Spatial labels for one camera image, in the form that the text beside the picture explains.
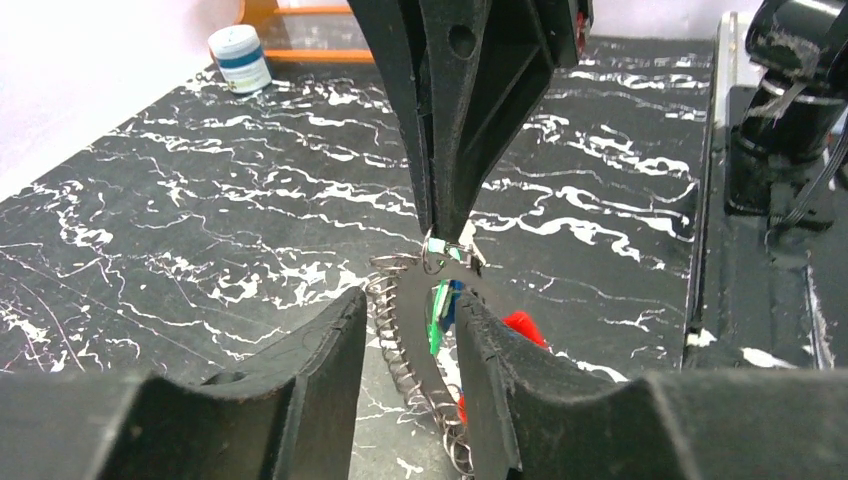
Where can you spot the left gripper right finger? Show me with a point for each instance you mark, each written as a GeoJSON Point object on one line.
{"type": "Point", "coordinates": [534, 415]}

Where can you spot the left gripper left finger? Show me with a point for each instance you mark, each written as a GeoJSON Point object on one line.
{"type": "Point", "coordinates": [287, 412]}

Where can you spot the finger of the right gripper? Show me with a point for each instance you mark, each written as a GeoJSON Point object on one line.
{"type": "Point", "coordinates": [485, 68]}
{"type": "Point", "coordinates": [394, 33]}

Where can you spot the keyring with coloured tags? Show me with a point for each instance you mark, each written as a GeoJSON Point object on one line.
{"type": "Point", "coordinates": [413, 299]}

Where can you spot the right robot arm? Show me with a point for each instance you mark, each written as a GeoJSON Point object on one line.
{"type": "Point", "coordinates": [803, 47]}

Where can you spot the orange wooden rack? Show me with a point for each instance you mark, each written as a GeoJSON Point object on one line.
{"type": "Point", "coordinates": [325, 34]}

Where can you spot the small white blue jar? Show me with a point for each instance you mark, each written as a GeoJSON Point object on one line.
{"type": "Point", "coordinates": [238, 53]}

